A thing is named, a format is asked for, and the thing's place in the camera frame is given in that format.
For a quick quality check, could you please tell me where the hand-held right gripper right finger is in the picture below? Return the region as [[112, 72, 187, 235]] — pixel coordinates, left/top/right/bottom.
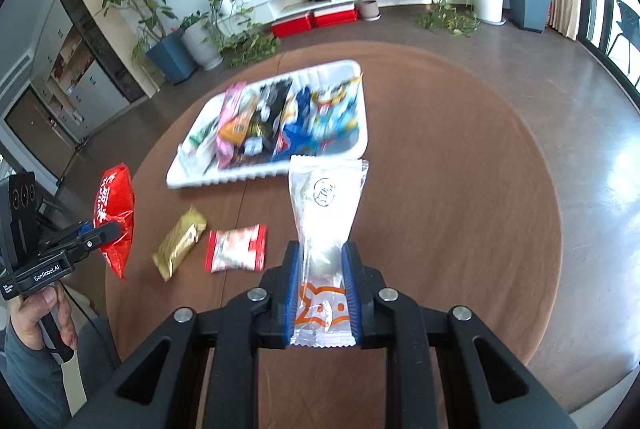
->
[[341, 240, 578, 429]]

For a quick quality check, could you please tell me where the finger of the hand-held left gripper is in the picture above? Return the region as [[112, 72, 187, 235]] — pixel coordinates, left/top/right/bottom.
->
[[59, 220, 97, 244], [74, 220, 124, 259]]

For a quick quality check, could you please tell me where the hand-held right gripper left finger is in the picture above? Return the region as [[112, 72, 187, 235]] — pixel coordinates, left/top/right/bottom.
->
[[65, 240, 302, 429]]

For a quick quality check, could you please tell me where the red snack bag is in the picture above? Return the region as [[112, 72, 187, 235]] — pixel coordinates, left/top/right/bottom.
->
[[93, 163, 136, 281]]

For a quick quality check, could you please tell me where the clear snack packet orange print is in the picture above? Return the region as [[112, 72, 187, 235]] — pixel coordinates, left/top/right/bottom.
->
[[288, 155, 370, 349]]

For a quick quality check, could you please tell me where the white foam tray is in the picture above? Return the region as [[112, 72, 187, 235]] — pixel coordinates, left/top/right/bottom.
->
[[166, 59, 370, 190]]

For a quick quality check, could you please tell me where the person's left forearm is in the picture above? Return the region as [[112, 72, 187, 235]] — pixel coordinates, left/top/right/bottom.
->
[[2, 329, 73, 429]]

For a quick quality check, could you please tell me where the person's left hand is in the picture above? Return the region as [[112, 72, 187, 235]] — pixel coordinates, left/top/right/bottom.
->
[[7, 281, 79, 352]]

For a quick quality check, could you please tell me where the red and white candy packet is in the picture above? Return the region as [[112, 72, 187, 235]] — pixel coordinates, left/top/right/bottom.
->
[[205, 224, 268, 274]]

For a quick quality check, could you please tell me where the gold snack packet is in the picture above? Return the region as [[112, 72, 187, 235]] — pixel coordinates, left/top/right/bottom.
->
[[152, 205, 208, 282]]

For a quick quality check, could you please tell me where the brown door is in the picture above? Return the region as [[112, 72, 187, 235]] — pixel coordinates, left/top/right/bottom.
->
[[5, 89, 76, 180]]

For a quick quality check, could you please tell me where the pile of assorted packets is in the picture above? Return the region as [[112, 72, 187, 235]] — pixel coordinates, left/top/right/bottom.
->
[[182, 76, 321, 170]]

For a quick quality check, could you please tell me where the wooden shelf cabinet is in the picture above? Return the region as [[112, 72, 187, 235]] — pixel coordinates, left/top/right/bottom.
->
[[30, 0, 163, 130]]

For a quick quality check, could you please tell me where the potted tree blue pot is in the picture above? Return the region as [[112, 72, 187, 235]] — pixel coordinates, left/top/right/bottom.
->
[[100, 0, 198, 84]]

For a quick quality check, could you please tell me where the potted plant white ribbed pot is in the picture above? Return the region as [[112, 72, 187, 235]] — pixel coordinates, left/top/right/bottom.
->
[[179, 0, 253, 70]]

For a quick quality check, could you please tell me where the trailing green vine plant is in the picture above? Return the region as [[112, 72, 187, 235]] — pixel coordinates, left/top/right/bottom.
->
[[220, 21, 282, 68], [417, 1, 481, 37]]

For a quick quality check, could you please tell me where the red storage box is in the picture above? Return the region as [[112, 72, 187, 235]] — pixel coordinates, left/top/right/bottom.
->
[[270, 15, 315, 38], [313, 7, 359, 28]]

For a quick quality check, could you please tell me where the glass window door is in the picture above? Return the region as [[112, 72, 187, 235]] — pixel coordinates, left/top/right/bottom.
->
[[575, 0, 640, 100]]

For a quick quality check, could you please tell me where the black cable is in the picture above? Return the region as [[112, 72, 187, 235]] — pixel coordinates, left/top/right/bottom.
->
[[62, 284, 123, 365]]

